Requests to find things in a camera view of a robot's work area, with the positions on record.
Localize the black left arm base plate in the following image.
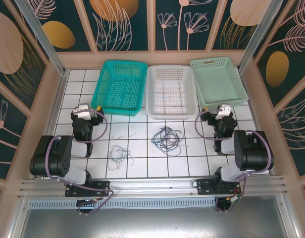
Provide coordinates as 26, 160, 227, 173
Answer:
65, 180, 111, 198

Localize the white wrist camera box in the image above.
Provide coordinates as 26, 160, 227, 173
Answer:
75, 104, 95, 119
215, 104, 232, 120

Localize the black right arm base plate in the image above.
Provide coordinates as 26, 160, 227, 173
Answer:
196, 178, 242, 196

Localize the white slotted cable duct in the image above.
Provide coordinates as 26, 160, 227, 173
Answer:
27, 197, 217, 211

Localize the grey metal sheet panel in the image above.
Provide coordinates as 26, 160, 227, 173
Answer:
17, 208, 296, 238

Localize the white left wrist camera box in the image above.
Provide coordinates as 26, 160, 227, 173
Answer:
75, 104, 95, 119

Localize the teal perforated plastic basket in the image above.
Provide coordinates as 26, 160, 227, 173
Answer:
90, 60, 148, 117

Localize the white thin cable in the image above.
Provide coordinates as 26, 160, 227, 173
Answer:
108, 145, 131, 172
110, 148, 135, 172

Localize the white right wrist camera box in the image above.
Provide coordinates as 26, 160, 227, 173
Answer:
215, 104, 232, 120

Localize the aluminium frame post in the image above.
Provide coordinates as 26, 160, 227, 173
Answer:
238, 0, 285, 73
15, 0, 70, 76

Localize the left arm purple harness cable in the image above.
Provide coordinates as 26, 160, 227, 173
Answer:
45, 110, 115, 215

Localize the arm purple harness cable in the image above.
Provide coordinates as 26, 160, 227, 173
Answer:
195, 110, 274, 213
45, 110, 115, 215

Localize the green controller board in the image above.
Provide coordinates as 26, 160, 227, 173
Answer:
225, 192, 243, 208

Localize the mint green plastic basket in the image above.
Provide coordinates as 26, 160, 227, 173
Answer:
190, 56, 249, 107

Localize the aluminium extrusion rail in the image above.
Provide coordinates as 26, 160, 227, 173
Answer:
17, 176, 288, 199

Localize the purple thin cable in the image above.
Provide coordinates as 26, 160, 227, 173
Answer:
154, 128, 183, 154
156, 127, 184, 156
157, 125, 186, 156

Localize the white perforated plastic basket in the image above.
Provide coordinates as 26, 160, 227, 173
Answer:
146, 64, 199, 121

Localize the right arm purple harness cable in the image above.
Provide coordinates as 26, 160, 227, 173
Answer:
195, 110, 274, 213

